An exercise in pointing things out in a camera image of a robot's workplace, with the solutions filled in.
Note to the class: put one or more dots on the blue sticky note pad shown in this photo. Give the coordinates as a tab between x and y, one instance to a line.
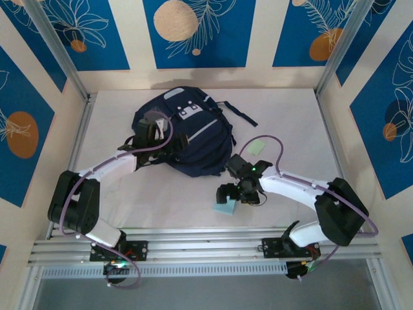
226	209

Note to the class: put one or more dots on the navy blue school backpack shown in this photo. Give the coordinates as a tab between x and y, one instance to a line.
206	151

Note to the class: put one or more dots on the green sticky note pad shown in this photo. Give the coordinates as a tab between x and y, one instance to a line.
257	148

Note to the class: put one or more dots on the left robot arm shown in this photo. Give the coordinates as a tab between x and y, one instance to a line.
77	206

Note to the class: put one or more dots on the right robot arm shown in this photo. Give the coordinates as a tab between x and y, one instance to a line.
342	213

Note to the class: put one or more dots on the black controller board with LED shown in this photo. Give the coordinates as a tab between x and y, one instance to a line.
113	269
295	271

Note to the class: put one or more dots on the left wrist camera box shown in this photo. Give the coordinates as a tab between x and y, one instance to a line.
161	129

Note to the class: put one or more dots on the aluminium mounting rail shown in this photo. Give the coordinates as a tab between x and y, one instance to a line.
206	245

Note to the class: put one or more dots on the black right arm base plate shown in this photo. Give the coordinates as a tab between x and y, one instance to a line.
271	248

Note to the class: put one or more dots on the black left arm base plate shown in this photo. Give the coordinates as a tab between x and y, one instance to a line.
138	250

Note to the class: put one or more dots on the aluminium frame post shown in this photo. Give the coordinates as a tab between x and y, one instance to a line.
58	48
345	48

